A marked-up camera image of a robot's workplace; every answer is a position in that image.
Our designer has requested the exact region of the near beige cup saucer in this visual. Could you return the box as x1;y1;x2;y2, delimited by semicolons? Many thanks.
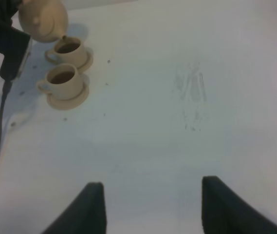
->
46;78;89;110

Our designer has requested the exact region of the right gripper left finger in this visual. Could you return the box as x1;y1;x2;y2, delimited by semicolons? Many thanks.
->
44;182;107;234

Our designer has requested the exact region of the near beige teacup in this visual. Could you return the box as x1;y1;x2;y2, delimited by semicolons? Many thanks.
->
36;63;84;100

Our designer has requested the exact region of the far beige teacup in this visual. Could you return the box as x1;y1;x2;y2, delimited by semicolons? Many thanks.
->
44;36;88;68

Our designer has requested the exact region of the beige ceramic teapot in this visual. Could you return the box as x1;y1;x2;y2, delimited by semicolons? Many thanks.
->
18;0;68;43

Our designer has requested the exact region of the far beige cup saucer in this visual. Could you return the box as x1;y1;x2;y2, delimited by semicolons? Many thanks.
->
77;48;93;73

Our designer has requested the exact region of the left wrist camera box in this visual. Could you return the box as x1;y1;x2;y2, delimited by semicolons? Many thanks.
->
0;23;32;81

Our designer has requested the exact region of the beige cup saucer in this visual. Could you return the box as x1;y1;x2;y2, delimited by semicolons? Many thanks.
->
77;48;93;73
46;78;89;110

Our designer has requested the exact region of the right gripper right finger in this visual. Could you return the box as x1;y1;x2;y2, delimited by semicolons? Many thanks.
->
202;176;277;234

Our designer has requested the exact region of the beige teacup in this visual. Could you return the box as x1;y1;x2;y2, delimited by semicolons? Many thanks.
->
44;36;88;68
36;63;84;100

